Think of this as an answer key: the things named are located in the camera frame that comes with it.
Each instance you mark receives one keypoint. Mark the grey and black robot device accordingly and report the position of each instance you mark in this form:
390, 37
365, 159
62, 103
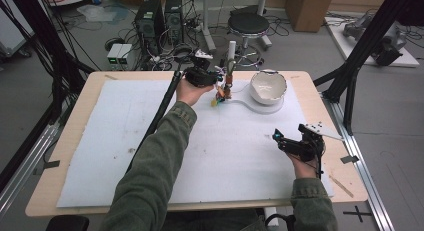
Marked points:
386, 47

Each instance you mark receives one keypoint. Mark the person's legs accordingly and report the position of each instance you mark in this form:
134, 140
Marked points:
206, 222

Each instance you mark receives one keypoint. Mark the grey cabinet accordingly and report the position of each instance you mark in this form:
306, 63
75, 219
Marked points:
11, 31

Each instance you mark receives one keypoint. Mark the white key stand with post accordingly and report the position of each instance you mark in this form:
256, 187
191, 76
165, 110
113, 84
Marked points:
260, 106

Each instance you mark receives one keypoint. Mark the small black computer tower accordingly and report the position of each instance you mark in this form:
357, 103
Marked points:
174, 19

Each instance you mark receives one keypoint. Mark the black chair part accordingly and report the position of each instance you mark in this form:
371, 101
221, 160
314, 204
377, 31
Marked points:
66, 223

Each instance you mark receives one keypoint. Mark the aluminium rail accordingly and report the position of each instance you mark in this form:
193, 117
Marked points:
363, 164
20, 184

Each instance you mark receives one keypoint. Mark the white table pedestal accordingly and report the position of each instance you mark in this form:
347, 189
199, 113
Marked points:
270, 216

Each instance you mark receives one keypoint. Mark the white eggshell-shaped bowl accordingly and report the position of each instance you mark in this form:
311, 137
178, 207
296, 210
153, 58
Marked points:
268, 87

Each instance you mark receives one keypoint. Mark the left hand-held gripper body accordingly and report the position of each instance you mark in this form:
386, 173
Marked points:
200, 76

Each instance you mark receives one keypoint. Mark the black round stool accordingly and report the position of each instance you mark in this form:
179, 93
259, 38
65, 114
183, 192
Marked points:
248, 24

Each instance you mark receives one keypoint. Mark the white floor board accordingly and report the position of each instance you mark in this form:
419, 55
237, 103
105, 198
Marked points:
353, 52

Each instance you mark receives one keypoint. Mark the clear plastic bag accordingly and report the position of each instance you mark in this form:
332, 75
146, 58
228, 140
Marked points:
96, 13

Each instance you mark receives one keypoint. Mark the large black computer tower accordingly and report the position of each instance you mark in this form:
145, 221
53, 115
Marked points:
149, 24

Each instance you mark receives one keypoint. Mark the white desk leg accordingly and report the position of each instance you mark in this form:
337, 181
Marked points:
207, 24
264, 4

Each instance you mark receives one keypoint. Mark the white power supply box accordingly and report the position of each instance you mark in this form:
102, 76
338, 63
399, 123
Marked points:
126, 56
114, 56

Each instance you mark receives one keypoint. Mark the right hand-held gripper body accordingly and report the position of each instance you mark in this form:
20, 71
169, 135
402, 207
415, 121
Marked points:
308, 149

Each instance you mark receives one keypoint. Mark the thin wooden stick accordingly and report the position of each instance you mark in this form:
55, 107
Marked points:
341, 186

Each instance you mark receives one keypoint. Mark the person's right hand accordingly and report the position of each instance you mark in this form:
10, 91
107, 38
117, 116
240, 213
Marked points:
305, 169

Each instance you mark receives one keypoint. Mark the person's left hand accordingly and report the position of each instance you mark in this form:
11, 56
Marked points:
190, 92

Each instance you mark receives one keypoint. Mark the white foam mat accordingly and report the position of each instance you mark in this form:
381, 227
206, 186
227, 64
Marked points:
100, 151

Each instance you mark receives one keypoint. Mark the dark tape piece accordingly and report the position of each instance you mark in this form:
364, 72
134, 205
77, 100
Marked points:
349, 159

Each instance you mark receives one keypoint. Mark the cardboard box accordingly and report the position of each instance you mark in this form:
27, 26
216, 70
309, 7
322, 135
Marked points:
310, 11

